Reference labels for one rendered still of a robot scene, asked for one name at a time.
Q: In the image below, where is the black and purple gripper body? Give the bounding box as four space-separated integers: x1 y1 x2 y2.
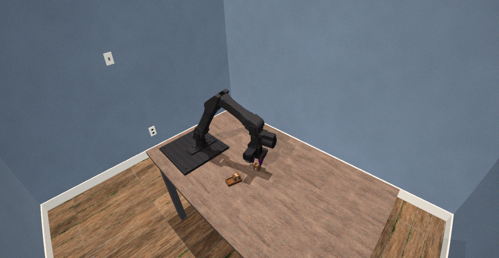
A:
251 143 268 160

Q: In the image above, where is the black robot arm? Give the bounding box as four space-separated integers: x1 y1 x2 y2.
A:
186 89 277 163

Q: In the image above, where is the brown wooden tray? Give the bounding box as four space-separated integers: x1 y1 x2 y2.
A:
225 177 242 187

